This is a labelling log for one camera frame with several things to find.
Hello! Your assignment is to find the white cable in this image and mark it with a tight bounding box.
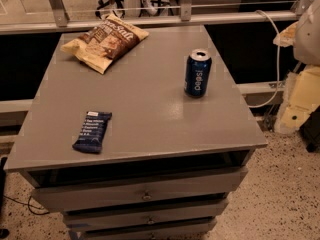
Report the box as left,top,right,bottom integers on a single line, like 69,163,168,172
248,9,283,110

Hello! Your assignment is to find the metal railing frame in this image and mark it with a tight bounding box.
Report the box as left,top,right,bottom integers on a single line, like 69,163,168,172
0,0,314,35

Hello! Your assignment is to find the grey drawer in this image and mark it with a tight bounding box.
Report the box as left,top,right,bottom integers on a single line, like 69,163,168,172
69,217,216,240
32,167,248,212
63,196,228,231

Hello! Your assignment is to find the black floor cable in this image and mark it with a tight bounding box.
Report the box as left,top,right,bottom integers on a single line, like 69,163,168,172
2,194,50,216

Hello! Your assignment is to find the dark blue snack bar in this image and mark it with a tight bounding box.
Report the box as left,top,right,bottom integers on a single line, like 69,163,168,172
72,111,112,154

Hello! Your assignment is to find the grey drawer cabinet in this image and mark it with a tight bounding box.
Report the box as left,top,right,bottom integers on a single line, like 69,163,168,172
3,25,269,240

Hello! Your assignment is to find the middle grey drawer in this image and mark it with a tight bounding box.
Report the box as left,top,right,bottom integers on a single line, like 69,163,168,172
63,196,228,231

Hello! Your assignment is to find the blue pepsi can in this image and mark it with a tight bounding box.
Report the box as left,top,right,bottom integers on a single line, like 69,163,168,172
184,49,212,98

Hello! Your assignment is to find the brown chip bag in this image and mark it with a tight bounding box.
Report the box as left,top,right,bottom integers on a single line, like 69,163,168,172
61,14,149,74

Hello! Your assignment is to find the bottom grey drawer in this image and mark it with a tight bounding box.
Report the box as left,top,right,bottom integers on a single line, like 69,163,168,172
69,217,216,240

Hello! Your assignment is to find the top grey drawer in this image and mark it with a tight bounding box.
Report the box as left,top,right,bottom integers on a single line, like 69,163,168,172
32,167,248,212

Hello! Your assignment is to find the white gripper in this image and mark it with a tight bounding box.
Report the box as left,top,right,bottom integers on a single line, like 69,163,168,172
274,65,320,134

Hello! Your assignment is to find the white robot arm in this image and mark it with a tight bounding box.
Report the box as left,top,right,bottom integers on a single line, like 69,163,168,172
273,0,320,134

